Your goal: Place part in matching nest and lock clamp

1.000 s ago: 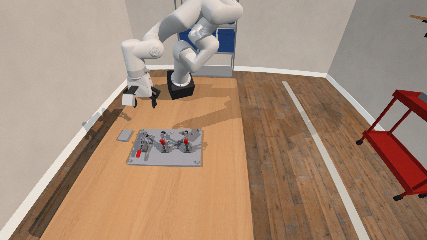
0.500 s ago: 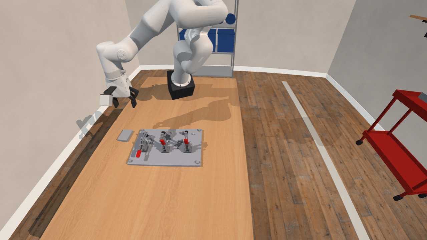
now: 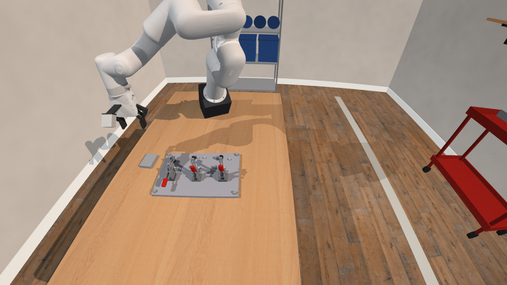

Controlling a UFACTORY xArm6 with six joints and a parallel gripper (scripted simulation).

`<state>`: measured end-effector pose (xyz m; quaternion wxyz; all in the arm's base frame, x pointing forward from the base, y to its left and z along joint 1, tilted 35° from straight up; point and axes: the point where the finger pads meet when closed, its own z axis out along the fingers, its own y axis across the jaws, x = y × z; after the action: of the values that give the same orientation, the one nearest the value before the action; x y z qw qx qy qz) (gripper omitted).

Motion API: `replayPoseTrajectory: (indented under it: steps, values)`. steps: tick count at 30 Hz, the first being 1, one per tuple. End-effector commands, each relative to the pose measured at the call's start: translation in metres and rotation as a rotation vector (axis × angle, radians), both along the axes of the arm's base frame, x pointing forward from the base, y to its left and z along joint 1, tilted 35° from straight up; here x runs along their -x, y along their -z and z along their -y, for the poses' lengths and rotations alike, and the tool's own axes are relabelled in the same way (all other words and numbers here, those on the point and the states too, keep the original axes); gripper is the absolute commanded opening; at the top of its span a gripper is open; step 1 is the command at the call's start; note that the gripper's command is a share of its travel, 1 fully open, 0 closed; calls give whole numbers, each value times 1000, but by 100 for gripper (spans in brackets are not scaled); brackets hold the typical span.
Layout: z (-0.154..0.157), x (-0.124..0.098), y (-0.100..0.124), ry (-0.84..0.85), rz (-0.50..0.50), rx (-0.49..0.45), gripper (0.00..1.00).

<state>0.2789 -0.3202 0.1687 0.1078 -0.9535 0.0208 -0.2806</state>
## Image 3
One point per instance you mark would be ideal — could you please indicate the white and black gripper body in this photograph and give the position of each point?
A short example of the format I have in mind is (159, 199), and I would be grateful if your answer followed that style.
(128, 100)

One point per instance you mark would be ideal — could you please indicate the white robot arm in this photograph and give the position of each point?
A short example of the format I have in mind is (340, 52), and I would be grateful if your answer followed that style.
(224, 62)

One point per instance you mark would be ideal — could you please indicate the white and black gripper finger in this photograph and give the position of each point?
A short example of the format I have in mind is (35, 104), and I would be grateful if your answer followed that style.
(142, 121)
(122, 122)

